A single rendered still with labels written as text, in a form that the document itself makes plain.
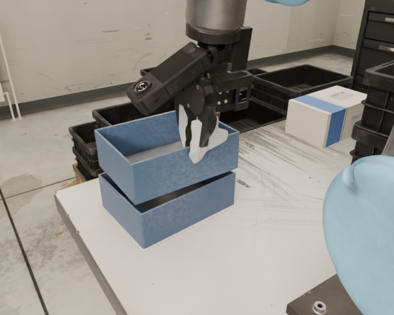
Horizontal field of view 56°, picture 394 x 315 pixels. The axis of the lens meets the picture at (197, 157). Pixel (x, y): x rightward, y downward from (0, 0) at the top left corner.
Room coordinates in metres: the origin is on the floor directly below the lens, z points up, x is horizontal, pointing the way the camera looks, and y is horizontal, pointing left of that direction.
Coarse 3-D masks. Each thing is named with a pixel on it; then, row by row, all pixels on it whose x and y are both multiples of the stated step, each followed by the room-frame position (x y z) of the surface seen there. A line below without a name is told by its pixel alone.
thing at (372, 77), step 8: (384, 64) 0.71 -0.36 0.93; (392, 64) 0.71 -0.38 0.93; (368, 72) 0.66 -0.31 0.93; (376, 72) 0.66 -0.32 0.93; (368, 80) 0.66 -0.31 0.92; (376, 80) 0.64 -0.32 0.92; (384, 80) 0.63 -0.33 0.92; (392, 80) 0.62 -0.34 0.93; (384, 88) 0.63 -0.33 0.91; (392, 88) 0.62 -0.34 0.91
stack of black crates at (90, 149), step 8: (72, 128) 1.65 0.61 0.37; (80, 128) 1.68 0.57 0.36; (88, 128) 1.70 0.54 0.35; (96, 128) 1.72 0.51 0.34; (80, 136) 1.67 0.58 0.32; (88, 136) 1.69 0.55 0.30; (80, 144) 1.51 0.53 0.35; (88, 144) 1.67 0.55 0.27; (80, 152) 1.56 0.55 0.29; (88, 152) 1.42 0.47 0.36; (96, 152) 1.43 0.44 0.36; (80, 160) 1.54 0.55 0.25; (88, 160) 1.47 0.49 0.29; (96, 160) 1.43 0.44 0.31; (80, 168) 1.61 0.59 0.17; (88, 168) 1.45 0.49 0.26; (96, 168) 1.43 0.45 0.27; (88, 176) 1.50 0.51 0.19; (96, 176) 1.43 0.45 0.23
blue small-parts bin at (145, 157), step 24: (144, 120) 0.63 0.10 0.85; (168, 120) 0.66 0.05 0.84; (96, 144) 0.58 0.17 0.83; (120, 144) 0.60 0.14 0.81; (144, 144) 0.63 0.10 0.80; (168, 144) 0.65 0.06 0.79; (120, 168) 0.49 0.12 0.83; (144, 168) 0.47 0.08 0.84; (168, 168) 0.49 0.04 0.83; (192, 168) 0.51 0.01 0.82; (216, 168) 0.54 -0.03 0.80; (144, 192) 0.46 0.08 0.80; (168, 192) 0.49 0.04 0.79
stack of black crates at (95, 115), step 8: (120, 104) 1.38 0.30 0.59; (128, 104) 1.39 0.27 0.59; (168, 104) 1.50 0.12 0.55; (96, 112) 1.30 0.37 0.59; (104, 112) 1.34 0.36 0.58; (112, 112) 1.35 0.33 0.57; (120, 112) 1.37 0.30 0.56; (128, 112) 1.39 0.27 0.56; (136, 112) 1.41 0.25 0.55; (152, 112) 1.45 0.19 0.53; (160, 112) 1.47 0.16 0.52; (216, 112) 1.30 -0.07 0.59; (96, 120) 1.27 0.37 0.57; (104, 120) 1.23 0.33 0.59; (112, 120) 1.35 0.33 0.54; (120, 120) 1.37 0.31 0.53; (128, 120) 1.39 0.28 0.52
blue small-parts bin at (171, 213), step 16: (224, 176) 0.59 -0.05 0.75; (112, 192) 0.53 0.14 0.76; (176, 192) 0.61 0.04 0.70; (192, 192) 0.51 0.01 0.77; (208, 192) 0.53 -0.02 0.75; (224, 192) 0.56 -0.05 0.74; (112, 208) 0.53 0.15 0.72; (128, 208) 0.48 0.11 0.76; (144, 208) 0.56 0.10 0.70; (160, 208) 0.47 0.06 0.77; (176, 208) 0.49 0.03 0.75; (192, 208) 0.51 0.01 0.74; (208, 208) 0.54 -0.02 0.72; (224, 208) 0.56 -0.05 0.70; (128, 224) 0.49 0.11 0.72; (144, 224) 0.46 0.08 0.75; (160, 224) 0.47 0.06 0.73; (176, 224) 0.49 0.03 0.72; (192, 224) 0.51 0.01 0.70; (144, 240) 0.45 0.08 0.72; (160, 240) 0.47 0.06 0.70
